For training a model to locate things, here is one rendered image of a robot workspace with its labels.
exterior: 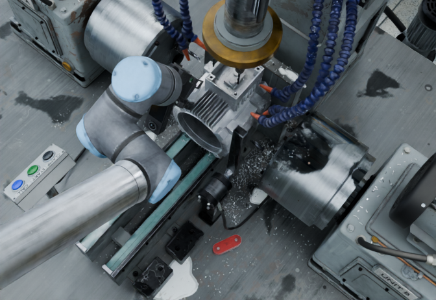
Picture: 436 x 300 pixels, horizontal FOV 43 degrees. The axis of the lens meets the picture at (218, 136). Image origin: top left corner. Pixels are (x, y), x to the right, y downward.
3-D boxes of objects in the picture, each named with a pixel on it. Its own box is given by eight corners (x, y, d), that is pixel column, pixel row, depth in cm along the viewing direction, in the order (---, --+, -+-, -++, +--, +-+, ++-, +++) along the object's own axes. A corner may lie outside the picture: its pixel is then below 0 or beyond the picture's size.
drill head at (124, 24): (115, -3, 176) (104, -61, 153) (203, 61, 167) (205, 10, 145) (58, 47, 167) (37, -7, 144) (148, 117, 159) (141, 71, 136)
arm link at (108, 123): (100, 167, 109) (139, 121, 106) (62, 128, 111) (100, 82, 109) (121, 165, 118) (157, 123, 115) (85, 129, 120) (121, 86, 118)
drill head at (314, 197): (281, 117, 161) (296, 74, 138) (400, 204, 152) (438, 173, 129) (228, 179, 152) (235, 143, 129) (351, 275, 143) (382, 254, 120)
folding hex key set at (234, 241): (215, 257, 155) (215, 256, 153) (210, 247, 156) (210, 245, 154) (242, 243, 156) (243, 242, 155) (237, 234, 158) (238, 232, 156)
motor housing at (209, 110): (216, 80, 164) (219, 45, 147) (266, 117, 160) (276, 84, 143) (172, 127, 157) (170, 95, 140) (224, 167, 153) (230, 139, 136)
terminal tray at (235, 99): (230, 61, 149) (232, 46, 143) (262, 83, 147) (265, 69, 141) (203, 90, 145) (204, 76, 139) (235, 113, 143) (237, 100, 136)
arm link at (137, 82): (98, 82, 108) (130, 43, 106) (125, 87, 120) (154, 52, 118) (130, 113, 106) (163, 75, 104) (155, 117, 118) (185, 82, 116)
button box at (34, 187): (63, 154, 143) (51, 141, 140) (77, 163, 138) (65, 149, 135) (13, 203, 137) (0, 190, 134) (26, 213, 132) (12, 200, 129)
